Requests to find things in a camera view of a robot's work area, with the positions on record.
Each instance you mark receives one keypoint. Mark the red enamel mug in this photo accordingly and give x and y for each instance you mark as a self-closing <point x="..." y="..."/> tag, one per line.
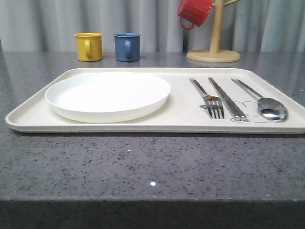
<point x="194" y="11"/>

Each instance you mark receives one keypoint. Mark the yellow enamel mug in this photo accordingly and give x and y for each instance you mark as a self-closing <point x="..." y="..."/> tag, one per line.
<point x="89" y="46"/>

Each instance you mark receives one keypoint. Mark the cream rabbit print tray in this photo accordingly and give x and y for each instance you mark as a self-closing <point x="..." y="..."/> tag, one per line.
<point x="183" y="111"/>

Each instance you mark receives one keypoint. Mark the silver metal fork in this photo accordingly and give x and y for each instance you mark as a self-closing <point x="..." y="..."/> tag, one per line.
<point x="213" y="104"/>

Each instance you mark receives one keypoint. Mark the white round plate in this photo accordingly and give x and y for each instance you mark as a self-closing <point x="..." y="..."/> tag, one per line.
<point x="108" y="97"/>

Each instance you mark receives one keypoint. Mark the blue enamel mug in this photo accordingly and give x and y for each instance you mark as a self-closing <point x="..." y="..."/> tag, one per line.
<point x="127" y="46"/>

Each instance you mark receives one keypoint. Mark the silver metal spoon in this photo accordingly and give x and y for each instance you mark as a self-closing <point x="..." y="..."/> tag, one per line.
<point x="269" y="108"/>

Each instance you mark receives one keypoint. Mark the silver metal chopstick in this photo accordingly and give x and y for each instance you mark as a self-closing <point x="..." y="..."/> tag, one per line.
<point x="241" y="112"/>
<point x="223" y="97"/>

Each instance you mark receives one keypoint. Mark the wooden mug tree stand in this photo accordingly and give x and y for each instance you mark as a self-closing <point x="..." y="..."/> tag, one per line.
<point x="214" y="53"/>

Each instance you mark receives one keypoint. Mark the grey pleated curtain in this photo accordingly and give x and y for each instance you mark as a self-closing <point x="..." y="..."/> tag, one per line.
<point x="248" y="25"/>

